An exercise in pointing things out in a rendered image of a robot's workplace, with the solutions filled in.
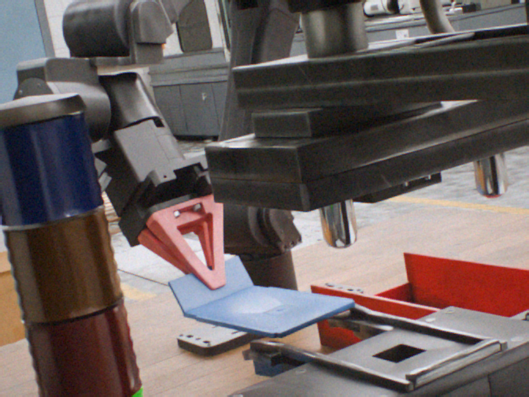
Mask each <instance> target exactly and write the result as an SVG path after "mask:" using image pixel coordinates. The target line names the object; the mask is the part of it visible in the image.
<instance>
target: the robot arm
mask: <svg viewBox="0 0 529 397"><path fill-rule="evenodd" d="M194 1H195V0H74V1H73V2H71V3H70V4H69V5H68V6H67V7H66V8H65V11H64V14H63V17H62V23H61V28H62V35H63V39H64V41H65V44H67V47H68V49H69V54H70V57H48V58H39V59H38V60H34V61H25V62H21V63H19V64H18V65H17V67H16V76H17V85H18V88H17V89H16V90H15V92H14V95H13V101H15V100H19V99H22V98H27V96H37V95H57V94H68V93H79V94H80V96H81V98H82V100H83V101H84V103H85V104H86V106H87V108H86V109H85V110H83V111H86V115H85V120H86V122H87V125H89V136H90V138H91V140H92V151H93V153H94V156H95V166H96V168H97V170H98V181H99V183H100V185H101V186H102V194H103V193H104V192H105V193H106V195H107V197H108V199H109V201H110V203H111V205H112V206H113V208H114V209H115V211H116V214H117V216H118V217H121V219H120V220H119V222H118V226H119V228H120V230H121V232H122V234H123V236H124V237H125V239H126V240H127V241H128V243H129V245H130V247H136V246H138V245H142V246H144V247H145V248H147V249H148V250H150V251H153V253H154V254H156V255H157V256H158V257H160V258H162V259H164V260H165V261H167V262H169V263H170V264H172V266H174V267H175V268H177V269H179V270H180V271H182V272H183V273H184V274H186V275H187V274H189V273H194V274H195V275H196V276H197V277H198V279H199V280H200V281H201V282H202V283H204V284H205V285H206V286H207V287H208V288H210V289H211V290H214V289H217V288H221V287H223V286H224V285H225V284H226V277H225V267H224V254H229V255H234V256H233V258H234V257H236V256H238V257H239V259H240V261H241V263H242V264H243V266H244V268H245V269H246V271H247V273H248V275H249V277H250V279H251V281H252V283H253V285H254V286H259V287H264V288H269V287H274V288H284V289H290V290H295V291H298V282H297V277H296V272H295V268H294V263H293V258H292V253H291V248H293V247H296V246H298V245H300V244H302V243H303V242H302V237H301V233H300V232H299V231H298V228H297V227H296V225H295V224H294V222H293V220H294V217H293V215H292V214H291V212H290V210H278V209H269V208H261V207H252V206H237V205H228V204H221V203H215V202H214V201H213V192H212V188H211V183H210V179H211V177H209V170H208V166H207V161H206V156H205V154H201V155H198V156H195V157H192V158H188V159H187V160H186V158H185V157H184V155H183V152H182V151H181V149H180V147H179V144H178V143H177V142H176V140H175V138H174V137H173V135H172V132H171V130H170V128H169V127H168V125H167V123H166V121H165V119H164V118H163V117H162V115H161V112H160V110H159V109H158V108H157V104H156V102H155V101H154V98H153V97H151V95H150V92H149V90H148V88H147V87H146V85H145V83H144V80H143V78H142V77H141V75H139V74H138V73H137V72H122V73H119V74H116V75H100V74H106V73H111V72H121V71H127V70H132V69H137V68H143V67H148V66H155V65H163V64H164V55H163V46H162V45H164V44H167V38H168V37H169V36H170V35H172V34H173V33H174V29H173V27H172V25H173V24H174V23H175V22H177V20H178V16H179V15H180V14H181V13H182V12H183V11H184V10H185V9H186V8H187V7H188V6H189V5H190V4H191V3H193V2H194ZM227 1H228V3H229V4H230V5H229V12H228V18H229V20H231V58H229V65H228V77H227V85H226V91H225V99H224V111H223V118H222V124H221V129H220V136H219V140H218V142H222V141H225V140H229V139H235V138H238V137H242V136H246V135H252V134H254V130H253V122H252V117H251V113H254V112H259V111H262V110H265V109H260V110H239V108H238V103H237V98H236V93H235V85H234V80H233V75H232V69H234V68H235V67H239V66H245V65H258V64H262V63H266V62H271V61H278V60H283V59H287V58H290V50H291V47H292V43H293V39H294V37H295V34H296V31H297V29H298V26H299V24H300V15H301V14H300V13H296V14H291V13H290V12H289V10H288V6H287V0H257V2H258V8H254V9H246V10H240V11H238V8H237V3H236V0H227ZM100 139H101V140H102V141H100V142H99V140H100ZM190 232H193V233H194V234H195V235H197V236H198V240H199V243H200V245H201V248H202V253H203V254H204V256H205V261H206V266H207V267H210V266H212V270H213V271H211V270H209V269H208V268H207V267H206V266H205V263H204V262H202V261H201V260H200V259H199V258H198V256H197V255H196V254H195V252H194V251H193V249H192V248H191V247H190V246H189V245H188V243H187V242H186V240H185V239H184V238H183V235H185V234H187V233H190ZM264 337H265V336H259V335H254V334H251V333H247V332H240V331H239V330H236V329H232V328H225V327H220V326H217V325H210V324H208V325H203V326H201V327H199V328H195V329H192V330H189V332H185V333H183V334H180V335H178V336H177V337H176V340H177V345H179V347H180V348H182V349H184V350H187V351H192V352H194V353H196V354H200V355H203V357H212V356H213V355H216V354H221V353H223V352H225V351H229V350H232V349H235V348H236V347H241V346H244V345H246V344H248V343H249V342H250V341H252V340H254V339H261V338H264Z"/></svg>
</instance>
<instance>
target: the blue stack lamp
mask: <svg viewBox="0 0 529 397"><path fill-rule="evenodd" d="M85 115H86V111H81V112H78V113H72V114H69V115H65V116H60V117H54V118H50V119H45V120H41V121H33V123H29V124H20V125H14V126H10V127H4V128H0V225H1V226H7V227H12V226H23V224H35V223H41V222H45V221H53V220H57V219H61V218H66V217H71V216H74V215H78V214H81V213H86V211H88V210H92V209H95V208H97V207H99V206H102V205H103V204H104V203H105V201H104V198H103V197H102V186H101V185H100V183H99V181H98V170H97V168H96V166H95V156H94V153H93V151H92V140H91V138H90V136H89V125H87V122H86V120H85Z"/></svg>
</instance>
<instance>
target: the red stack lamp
mask: <svg viewBox="0 0 529 397"><path fill-rule="evenodd" d="M21 322H22V324H23V326H24V336H25V338H26V340H27V342H28V353H29V354H30V355H31V366H32V368H33V369H34V371H35V382H36V383H37V385H38V396H39V397H132V396H133V395H135V394H136V392H137V391H138V390H139V389H140V388H142V379H141V377H139V367H138V365H137V363H136V353H135V350H134V348H133V347H134V340H133V338H132V336H131V325H130V323H129V321H128V311H127V310H126V308H125V306H124V296H123V297H122V298H121V299H120V300H119V301H117V302H115V304H113V305H111V306H108V307H106V308H104V309H102V310H97V311H95V312H92V313H89V314H84V315H80V317H74V318H69V319H65V320H59V321H46V322H30V321H23V320H21Z"/></svg>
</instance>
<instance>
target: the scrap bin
mask: <svg viewBox="0 0 529 397"><path fill-rule="evenodd" d="M403 255H404V261H405V271H406V276H407V282H404V283H402V284H399V285H395V286H393V287H391V288H387V289H385V290H382V291H380V292H377V293H375V294H373V295H366V294H361V293H356V292H352V291H349V290H344V289H340V288H332V287H328V286H323V285H319V284H311V285H310V287H311V292H312V294H318V295H328V296H334V297H339V298H345V299H352V300H353V301H354V303H356V304H357V305H358V306H363V307H364V308H367V309H369V310H372V311H376V312H380V313H384V314H391V315H394V316H395V317H402V318H406V319H410V320H414V321H415V320H418V319H420V318H423V317H426V316H428V314H432V313H435V312H437V311H440V310H443V309H445V308H448V307H450V306H453V307H458V308H462V309H466V310H474V311H479V312H484V313H488V314H492V315H497V316H501V317H509V318H511V317H513V316H516V315H518V314H521V313H522V312H524V311H526V310H529V269H528V268H522V267H515V266H510V265H498V264H491V262H480V261H474V260H467V259H461V258H450V257H443V256H437V255H430V254H419V253H413V252H406V251H405V252H404V253H403ZM316 324H317V329H318V335H319V339H320V344H321V345H323V346H325V347H330V348H334V349H337V350H341V349H344V348H347V347H350V346H353V345H354V344H357V343H359V342H361V341H363V340H362V339H360V338H357V337H356V336H354V335H353V331H350V330H349V329H346V328H340V327H334V328H330V327H329V325H328V323H327V319H326V320H323V321H320V322H317V323H316Z"/></svg>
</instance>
